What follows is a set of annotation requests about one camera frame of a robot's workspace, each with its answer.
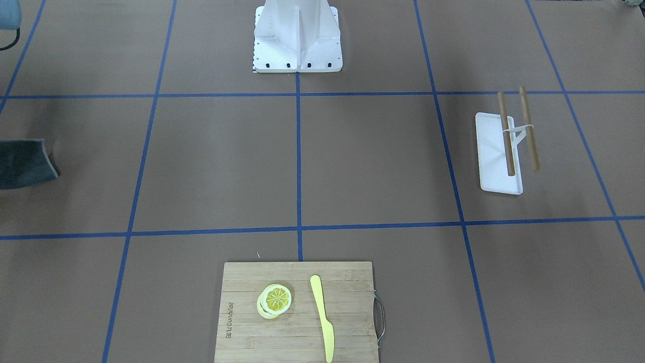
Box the yellow lemon slices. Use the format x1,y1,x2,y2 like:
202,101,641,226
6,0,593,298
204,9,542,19
256,283,292,319

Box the bamboo cutting board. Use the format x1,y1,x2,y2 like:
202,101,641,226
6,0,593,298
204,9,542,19
214,262,379,362

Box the yellow plastic knife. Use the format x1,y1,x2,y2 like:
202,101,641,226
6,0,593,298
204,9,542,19
309,274,336,362

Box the white rectangular tray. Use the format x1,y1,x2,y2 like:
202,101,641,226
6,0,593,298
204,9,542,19
475,112,525,195

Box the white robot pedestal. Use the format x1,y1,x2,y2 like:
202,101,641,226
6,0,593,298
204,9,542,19
252,1,343,73

